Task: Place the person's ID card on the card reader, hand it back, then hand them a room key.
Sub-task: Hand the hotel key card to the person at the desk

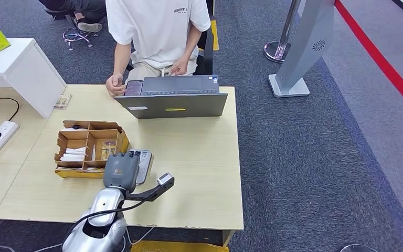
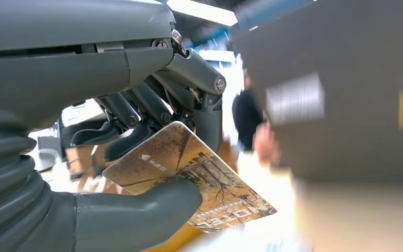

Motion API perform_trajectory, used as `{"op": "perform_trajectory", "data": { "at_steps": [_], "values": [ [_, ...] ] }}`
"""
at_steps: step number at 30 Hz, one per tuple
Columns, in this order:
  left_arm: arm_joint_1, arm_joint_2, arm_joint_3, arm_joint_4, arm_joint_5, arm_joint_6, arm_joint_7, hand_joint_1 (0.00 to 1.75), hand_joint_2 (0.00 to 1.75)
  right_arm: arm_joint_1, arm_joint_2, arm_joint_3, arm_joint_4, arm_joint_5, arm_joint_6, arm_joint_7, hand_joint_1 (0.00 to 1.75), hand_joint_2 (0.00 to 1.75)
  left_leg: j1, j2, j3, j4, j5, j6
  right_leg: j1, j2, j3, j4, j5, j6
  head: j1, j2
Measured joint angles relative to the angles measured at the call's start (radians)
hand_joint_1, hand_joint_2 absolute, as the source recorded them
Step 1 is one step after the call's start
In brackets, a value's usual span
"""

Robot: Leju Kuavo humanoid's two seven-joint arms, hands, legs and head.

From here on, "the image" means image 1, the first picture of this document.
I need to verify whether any person's right hand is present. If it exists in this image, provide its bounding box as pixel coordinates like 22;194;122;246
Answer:
105;73;128;97

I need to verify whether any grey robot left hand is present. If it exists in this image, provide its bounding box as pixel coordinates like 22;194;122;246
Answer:
103;150;142;194

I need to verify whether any person's left hand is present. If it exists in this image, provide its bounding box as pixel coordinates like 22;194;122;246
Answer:
169;57;189;77

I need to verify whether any cardboard divider box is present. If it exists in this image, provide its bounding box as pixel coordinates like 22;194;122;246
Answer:
54;120;130;180

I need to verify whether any golden picture card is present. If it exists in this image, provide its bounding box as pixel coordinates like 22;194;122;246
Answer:
101;140;117;161

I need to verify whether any grey card reader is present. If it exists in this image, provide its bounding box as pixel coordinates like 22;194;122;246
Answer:
128;149;154;186

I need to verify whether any person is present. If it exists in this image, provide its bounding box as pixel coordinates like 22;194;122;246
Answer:
38;0;107;34
105;0;212;97

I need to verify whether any white card stack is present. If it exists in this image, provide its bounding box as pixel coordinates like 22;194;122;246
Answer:
59;147;88;162

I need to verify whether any picture printed card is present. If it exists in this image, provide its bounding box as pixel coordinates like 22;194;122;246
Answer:
52;94;73;111

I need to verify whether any black smartphone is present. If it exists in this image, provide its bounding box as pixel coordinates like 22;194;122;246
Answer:
124;80;144;97

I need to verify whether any grey laptop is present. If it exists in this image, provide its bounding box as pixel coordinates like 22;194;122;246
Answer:
113;75;228;120

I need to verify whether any yellow floor tape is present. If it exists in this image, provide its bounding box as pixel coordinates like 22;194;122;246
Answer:
211;20;220;52

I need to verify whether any chrome star chair base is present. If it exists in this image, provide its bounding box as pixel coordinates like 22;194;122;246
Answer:
63;27;100;52

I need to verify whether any white cabinet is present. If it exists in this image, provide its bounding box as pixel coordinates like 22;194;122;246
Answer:
0;38;67;119

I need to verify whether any yellow base panel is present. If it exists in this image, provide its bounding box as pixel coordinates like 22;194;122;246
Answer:
131;240;230;252

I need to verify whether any grey kiosk stand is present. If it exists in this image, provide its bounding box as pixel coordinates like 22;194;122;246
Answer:
268;0;336;98

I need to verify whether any red floor stripe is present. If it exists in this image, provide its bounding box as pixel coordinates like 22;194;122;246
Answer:
334;0;403;121

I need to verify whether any chrome stanchion base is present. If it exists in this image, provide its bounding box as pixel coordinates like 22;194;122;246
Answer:
340;244;379;252

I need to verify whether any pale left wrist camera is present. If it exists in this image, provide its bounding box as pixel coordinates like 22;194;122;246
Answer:
125;172;175;203

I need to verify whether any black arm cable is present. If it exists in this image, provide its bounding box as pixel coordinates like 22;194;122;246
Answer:
62;199;146;244

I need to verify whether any white cable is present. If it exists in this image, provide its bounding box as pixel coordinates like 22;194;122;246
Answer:
0;226;154;252

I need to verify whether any chrome stanchion post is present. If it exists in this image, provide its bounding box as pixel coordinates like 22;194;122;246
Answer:
264;0;301;64

